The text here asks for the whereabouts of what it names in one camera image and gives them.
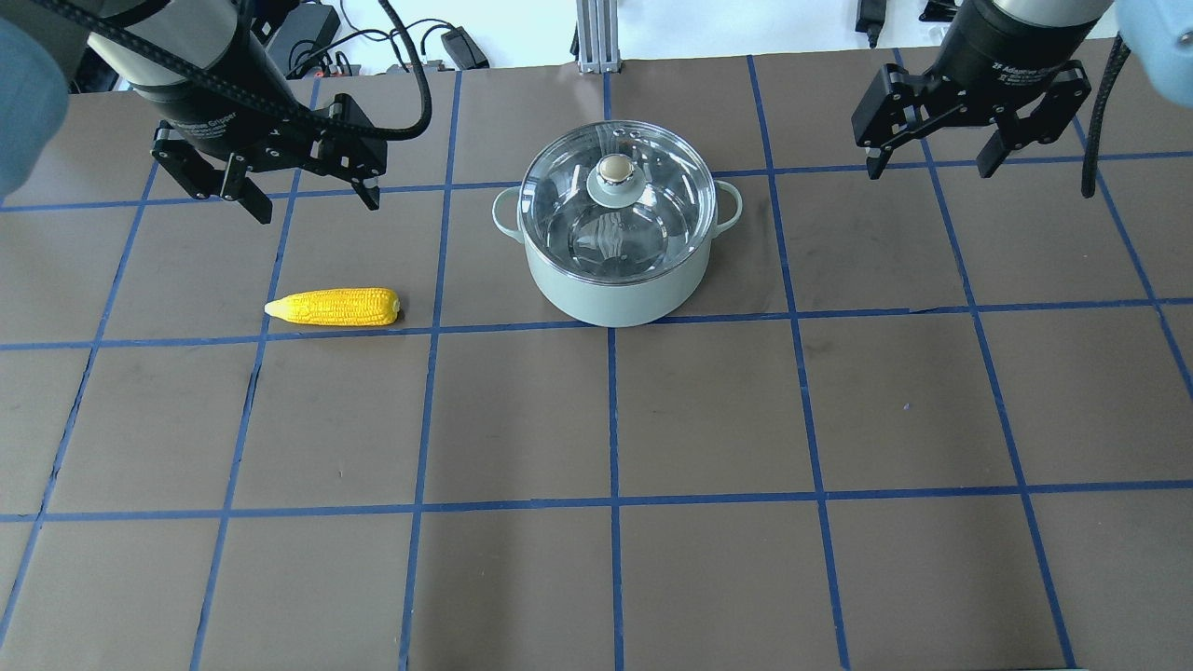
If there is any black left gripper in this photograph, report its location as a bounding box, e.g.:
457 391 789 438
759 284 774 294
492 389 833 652
87 1 388 224

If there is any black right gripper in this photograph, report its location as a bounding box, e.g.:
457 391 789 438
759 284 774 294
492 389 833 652
851 1 1101 180

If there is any yellow corn cob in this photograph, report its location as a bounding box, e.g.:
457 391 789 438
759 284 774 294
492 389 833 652
262 287 402 327

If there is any glass pot lid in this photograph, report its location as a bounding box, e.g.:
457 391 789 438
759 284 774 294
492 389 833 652
515 121 719 287

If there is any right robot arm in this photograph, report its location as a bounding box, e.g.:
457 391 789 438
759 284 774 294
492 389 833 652
851 1 1192 197

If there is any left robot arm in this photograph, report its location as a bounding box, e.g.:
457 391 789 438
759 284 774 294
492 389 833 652
1 1 387 224

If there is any black power brick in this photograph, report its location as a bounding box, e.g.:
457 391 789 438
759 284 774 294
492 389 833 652
251 1 341 79

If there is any black power adapter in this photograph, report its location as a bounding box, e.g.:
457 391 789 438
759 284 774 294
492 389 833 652
440 26 490 70

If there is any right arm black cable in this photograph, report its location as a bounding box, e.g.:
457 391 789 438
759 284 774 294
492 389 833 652
1080 35 1131 199

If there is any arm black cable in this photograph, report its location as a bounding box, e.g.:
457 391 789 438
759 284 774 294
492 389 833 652
1080 35 1131 199
37 0 433 143

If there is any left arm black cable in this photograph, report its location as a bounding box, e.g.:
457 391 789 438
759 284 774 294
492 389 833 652
37 0 433 143

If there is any aluminium frame post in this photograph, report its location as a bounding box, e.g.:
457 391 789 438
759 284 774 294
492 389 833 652
571 0 623 74

